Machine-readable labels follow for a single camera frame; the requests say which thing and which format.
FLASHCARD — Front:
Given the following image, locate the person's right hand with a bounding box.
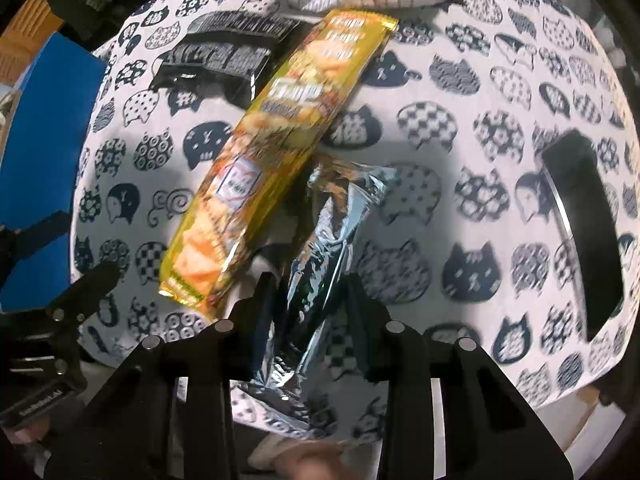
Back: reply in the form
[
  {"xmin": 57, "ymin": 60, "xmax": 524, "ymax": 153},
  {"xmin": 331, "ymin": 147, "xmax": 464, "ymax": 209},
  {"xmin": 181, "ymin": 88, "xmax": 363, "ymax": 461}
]
[{"xmin": 247, "ymin": 434, "xmax": 381, "ymax": 479}]

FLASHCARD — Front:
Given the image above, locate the person's left hand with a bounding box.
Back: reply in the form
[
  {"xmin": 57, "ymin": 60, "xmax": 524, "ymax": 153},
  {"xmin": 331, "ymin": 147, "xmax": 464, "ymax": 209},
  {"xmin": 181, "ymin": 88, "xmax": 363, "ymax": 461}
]
[{"xmin": 0, "ymin": 398, "xmax": 87, "ymax": 480}]

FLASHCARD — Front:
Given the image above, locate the wooden louvered door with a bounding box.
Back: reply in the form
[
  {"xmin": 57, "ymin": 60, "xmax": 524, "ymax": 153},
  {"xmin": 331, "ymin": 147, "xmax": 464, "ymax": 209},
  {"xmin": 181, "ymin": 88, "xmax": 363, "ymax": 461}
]
[{"xmin": 0, "ymin": 0, "xmax": 64, "ymax": 87}]

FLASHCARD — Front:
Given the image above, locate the cat pattern tablecloth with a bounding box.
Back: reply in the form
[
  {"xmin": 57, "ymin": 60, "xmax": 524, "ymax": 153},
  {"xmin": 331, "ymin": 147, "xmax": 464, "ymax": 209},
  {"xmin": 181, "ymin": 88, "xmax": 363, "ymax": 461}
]
[{"xmin": 69, "ymin": 0, "xmax": 640, "ymax": 456}]

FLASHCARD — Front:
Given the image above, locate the blue cardboard box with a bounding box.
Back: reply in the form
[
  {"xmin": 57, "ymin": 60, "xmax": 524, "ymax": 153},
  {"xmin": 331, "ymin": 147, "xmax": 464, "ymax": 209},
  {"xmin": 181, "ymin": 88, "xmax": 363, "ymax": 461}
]
[{"xmin": 1, "ymin": 32, "xmax": 106, "ymax": 312}]

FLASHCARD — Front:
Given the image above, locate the black phone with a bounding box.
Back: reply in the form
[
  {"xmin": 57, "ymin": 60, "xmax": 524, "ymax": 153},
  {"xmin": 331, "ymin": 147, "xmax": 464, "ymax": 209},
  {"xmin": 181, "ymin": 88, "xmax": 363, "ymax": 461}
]
[{"xmin": 538, "ymin": 129, "xmax": 624, "ymax": 341}]

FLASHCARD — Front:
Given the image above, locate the black snack pack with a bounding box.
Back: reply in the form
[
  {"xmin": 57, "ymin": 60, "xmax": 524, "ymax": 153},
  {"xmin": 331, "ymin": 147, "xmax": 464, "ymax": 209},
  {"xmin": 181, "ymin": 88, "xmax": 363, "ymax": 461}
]
[{"xmin": 150, "ymin": 10, "xmax": 311, "ymax": 108}]

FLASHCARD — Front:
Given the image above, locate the yellow biscuit pack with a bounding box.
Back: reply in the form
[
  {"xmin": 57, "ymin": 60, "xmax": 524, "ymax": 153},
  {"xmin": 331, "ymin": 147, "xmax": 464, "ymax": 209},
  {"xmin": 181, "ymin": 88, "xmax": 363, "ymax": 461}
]
[{"xmin": 158, "ymin": 10, "xmax": 398, "ymax": 316}]

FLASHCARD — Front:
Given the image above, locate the yellow orange snack bag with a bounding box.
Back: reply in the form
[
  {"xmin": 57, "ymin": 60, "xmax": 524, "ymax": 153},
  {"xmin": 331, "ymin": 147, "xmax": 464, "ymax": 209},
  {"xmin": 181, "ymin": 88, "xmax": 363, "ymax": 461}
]
[{"xmin": 231, "ymin": 155, "xmax": 396, "ymax": 440}]

